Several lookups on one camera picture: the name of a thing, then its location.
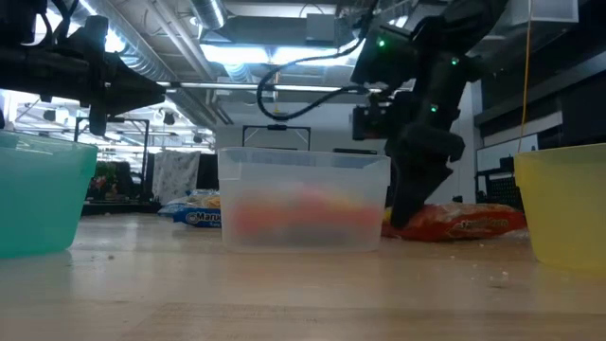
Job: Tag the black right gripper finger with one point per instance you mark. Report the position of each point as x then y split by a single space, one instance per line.
433 177
404 194

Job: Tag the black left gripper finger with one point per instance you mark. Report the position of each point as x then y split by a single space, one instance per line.
128 80
128 103

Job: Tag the red ramen packet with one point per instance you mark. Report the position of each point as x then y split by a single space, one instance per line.
468 222

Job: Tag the orange chicken ramen packet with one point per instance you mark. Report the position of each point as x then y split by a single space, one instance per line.
308 215

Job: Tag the green potted plant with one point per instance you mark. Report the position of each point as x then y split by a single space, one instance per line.
104 173

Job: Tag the long ceiling light tube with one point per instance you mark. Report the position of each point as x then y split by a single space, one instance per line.
213 87

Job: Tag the white patterned cloth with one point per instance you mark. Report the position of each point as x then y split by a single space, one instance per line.
175 175

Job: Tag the black panel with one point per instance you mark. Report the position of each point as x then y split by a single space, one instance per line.
208 170

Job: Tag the blue white ramen packet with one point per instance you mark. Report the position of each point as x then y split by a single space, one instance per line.
203 199

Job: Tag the teal plastic bin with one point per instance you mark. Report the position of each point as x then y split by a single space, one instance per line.
42 199

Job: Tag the yellow plastic bin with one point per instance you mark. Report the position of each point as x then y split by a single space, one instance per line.
568 213

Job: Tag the clear plastic bin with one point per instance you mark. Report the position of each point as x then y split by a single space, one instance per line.
265 170

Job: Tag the small black post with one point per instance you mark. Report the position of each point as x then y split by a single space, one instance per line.
457 200

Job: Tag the black metal frame stand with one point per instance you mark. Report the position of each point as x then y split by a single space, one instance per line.
277 127
144 142

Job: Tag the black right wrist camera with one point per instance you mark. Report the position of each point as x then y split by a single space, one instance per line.
371 122

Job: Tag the silver round ceiling duct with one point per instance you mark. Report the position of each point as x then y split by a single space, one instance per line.
208 12

